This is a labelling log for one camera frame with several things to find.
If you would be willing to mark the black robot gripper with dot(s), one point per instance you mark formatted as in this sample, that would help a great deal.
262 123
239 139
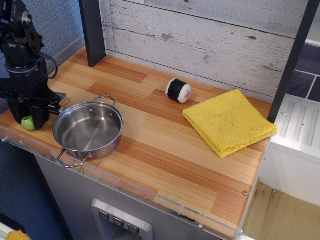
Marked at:
28 87

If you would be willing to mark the green handled grey spatula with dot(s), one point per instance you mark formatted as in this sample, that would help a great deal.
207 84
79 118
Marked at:
28 123

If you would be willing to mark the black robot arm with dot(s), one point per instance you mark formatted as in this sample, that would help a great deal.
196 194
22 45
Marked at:
19 40

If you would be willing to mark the yellow folded cloth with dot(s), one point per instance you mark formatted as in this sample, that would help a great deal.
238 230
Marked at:
229 123

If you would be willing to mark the stainless steel pot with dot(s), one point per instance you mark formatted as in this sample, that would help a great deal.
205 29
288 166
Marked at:
88 130

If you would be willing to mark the silver dispenser button panel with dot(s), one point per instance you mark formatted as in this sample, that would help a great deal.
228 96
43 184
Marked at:
116 224

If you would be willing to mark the yellow object bottom corner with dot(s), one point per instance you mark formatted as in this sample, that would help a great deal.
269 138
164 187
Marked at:
17 235

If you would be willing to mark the toy sushi roll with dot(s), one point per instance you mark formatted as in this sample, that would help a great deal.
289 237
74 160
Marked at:
178 90

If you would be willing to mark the white ribbed side counter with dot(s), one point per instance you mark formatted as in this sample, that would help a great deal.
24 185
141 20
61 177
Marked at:
298 126

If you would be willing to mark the dark grey left post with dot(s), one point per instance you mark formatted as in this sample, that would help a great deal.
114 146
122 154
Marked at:
92 30

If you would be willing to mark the dark grey post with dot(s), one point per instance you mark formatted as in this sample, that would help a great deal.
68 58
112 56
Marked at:
303 31
92 30

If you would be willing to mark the dark grey right post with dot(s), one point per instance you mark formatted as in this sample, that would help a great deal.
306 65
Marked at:
303 31

